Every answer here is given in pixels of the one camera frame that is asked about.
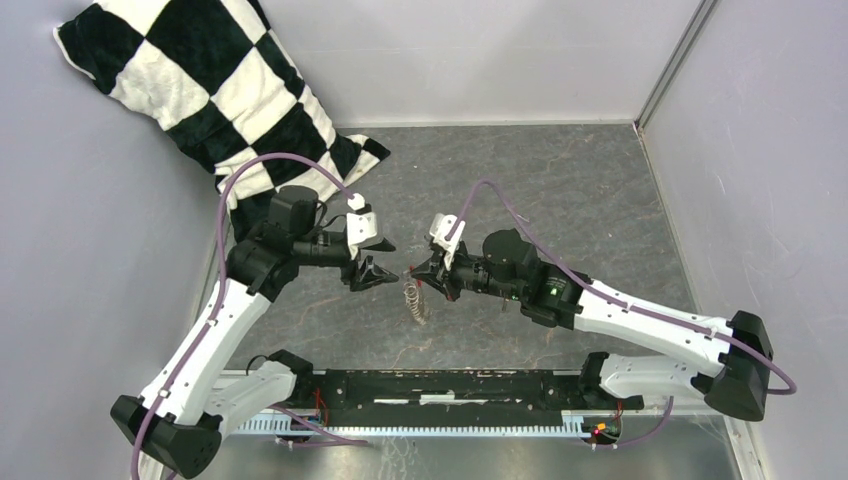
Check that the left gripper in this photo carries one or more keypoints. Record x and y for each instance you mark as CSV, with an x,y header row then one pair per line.
x,y
370,274

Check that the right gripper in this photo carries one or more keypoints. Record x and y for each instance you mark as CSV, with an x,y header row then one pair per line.
x,y
435,267

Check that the silver keyring bundle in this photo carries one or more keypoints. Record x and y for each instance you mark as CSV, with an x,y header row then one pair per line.
x,y
415,302

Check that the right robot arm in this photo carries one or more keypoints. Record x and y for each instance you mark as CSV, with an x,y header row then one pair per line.
x,y
721,361

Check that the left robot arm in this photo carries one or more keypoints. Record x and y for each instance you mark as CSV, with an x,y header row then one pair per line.
x,y
177,419

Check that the black white checkered cloth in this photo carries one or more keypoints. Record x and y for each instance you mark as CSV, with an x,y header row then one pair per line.
x,y
218,82

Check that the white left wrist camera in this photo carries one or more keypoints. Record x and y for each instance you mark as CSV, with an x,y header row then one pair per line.
x,y
362,228

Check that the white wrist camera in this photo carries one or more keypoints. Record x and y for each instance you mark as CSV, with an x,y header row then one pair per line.
x,y
362,228
445,234

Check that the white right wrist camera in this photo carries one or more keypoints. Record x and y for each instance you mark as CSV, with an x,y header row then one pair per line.
x,y
445,234

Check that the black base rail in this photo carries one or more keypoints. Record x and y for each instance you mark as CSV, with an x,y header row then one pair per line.
x,y
451,398

